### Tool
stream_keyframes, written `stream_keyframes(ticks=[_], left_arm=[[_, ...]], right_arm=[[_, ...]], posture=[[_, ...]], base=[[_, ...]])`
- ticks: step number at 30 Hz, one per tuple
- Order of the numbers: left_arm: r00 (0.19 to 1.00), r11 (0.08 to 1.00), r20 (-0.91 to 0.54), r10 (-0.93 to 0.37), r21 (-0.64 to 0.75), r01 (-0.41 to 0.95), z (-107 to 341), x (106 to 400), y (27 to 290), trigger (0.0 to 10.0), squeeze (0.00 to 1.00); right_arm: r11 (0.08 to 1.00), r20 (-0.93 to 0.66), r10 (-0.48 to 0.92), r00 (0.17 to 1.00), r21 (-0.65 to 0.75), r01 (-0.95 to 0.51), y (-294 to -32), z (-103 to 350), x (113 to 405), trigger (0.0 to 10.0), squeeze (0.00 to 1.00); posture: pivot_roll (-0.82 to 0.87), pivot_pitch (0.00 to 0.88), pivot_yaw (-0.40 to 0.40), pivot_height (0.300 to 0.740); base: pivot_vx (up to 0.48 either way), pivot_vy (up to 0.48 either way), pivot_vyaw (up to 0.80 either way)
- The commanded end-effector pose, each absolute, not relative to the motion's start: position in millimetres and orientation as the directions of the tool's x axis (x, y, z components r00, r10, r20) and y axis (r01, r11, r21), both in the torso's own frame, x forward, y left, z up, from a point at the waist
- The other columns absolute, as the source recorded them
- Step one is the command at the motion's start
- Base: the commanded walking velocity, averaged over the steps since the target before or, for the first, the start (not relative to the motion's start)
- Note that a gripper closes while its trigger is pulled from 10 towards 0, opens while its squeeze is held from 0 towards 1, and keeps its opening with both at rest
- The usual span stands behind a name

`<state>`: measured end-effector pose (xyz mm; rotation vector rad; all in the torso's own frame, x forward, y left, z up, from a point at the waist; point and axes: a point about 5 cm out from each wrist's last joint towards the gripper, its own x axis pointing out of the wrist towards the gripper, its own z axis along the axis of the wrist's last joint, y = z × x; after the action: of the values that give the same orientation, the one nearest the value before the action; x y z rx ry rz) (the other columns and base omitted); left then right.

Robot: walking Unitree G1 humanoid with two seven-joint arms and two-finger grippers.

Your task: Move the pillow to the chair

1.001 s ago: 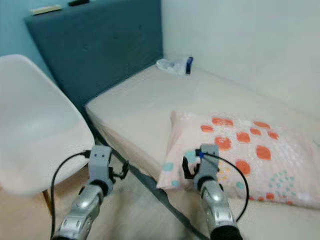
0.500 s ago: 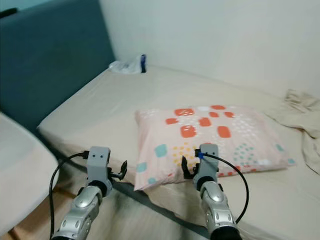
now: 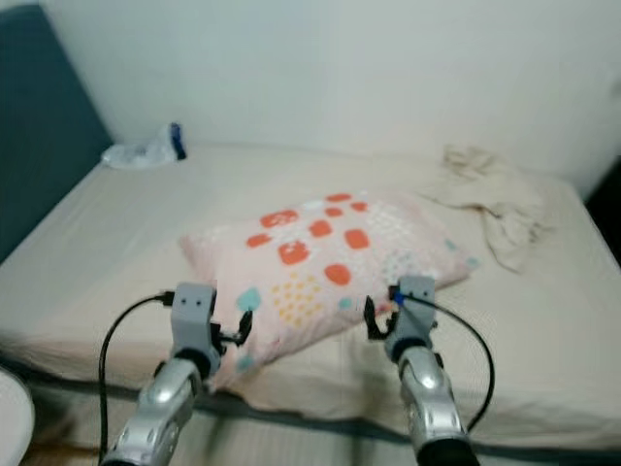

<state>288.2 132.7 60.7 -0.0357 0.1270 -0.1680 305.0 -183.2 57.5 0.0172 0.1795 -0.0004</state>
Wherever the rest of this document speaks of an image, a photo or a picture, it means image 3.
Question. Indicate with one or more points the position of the pink patterned pillow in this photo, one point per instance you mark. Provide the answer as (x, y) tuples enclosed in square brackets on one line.
[(310, 267)]

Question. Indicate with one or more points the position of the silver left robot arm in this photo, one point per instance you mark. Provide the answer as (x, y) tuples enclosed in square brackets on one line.
[(160, 413)]

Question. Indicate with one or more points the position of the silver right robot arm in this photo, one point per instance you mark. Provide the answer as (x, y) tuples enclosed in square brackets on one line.
[(432, 398)]

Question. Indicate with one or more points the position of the bed with beige sheet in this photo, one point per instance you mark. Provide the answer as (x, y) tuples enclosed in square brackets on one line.
[(97, 262)]

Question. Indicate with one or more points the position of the crumpled beige cloth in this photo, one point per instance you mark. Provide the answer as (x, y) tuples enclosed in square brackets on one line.
[(495, 199)]

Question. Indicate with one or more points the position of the white and blue plastic bag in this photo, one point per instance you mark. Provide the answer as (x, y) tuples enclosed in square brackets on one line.
[(146, 151)]

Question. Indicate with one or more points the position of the teal padded headboard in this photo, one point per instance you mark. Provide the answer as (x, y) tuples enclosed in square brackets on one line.
[(44, 116)]

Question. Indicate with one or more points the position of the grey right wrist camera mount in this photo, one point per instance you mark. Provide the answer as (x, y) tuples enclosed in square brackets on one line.
[(413, 309)]

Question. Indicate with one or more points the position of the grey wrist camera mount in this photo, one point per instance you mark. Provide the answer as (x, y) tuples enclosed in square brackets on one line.
[(192, 318), (413, 309)]

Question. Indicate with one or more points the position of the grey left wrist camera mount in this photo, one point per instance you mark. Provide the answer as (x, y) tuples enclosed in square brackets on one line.
[(192, 318)]

